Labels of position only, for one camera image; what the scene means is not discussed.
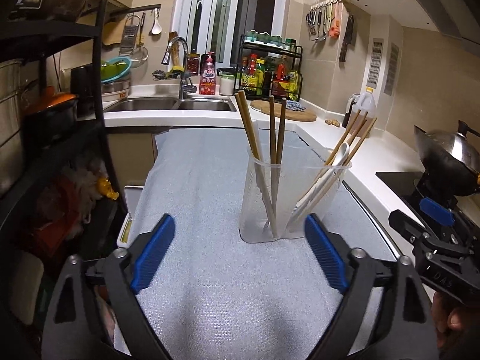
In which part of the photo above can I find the wooden chopstick group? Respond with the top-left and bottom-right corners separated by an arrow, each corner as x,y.
293,111 -> 368,214
325,111 -> 361,166
286,116 -> 377,232

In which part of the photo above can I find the white ceramic spoon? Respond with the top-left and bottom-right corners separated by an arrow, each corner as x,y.
294,142 -> 350,213

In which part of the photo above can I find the white handled metal fork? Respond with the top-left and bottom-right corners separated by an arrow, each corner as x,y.
252,120 -> 269,233

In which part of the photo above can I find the chrome kitchen faucet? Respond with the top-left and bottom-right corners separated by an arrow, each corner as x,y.
160,36 -> 198,100

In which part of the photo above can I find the person's right hand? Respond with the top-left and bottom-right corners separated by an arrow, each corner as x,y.
431,292 -> 479,359

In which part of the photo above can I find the black gas stove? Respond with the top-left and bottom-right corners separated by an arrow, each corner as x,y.
375,170 -> 480,241

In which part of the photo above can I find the steel wok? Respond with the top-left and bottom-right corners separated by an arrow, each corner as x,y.
413,120 -> 479,197

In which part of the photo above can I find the black storage shelf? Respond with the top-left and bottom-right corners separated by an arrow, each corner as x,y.
1,0 -> 125,269

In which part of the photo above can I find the plastic cooking oil jug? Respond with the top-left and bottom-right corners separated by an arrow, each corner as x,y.
349,91 -> 377,137

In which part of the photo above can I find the clear plastic utensil holder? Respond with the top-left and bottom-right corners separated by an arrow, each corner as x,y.
238,145 -> 348,244

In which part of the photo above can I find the round wooden cutting board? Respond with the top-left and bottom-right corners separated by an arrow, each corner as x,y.
250,99 -> 318,123

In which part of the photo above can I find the black spice rack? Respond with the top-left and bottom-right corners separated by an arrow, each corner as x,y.
233,30 -> 303,102

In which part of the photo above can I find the stainless steel sink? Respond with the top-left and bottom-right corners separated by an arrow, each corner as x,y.
106,97 -> 237,112

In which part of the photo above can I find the white lidded jar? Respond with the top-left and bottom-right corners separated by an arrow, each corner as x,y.
219,72 -> 235,96

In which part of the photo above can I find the green and blue colander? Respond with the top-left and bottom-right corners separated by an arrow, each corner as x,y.
100,56 -> 132,84

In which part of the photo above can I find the red dish soap bottle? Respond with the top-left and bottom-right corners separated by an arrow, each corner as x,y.
199,51 -> 216,95

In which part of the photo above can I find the metal box grater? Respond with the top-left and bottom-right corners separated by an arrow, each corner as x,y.
119,15 -> 141,55

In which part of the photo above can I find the hanging white ladle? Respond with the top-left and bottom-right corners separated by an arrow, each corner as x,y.
149,8 -> 162,37

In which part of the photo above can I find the black cleaver on wall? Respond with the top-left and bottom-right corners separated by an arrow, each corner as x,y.
338,14 -> 355,63

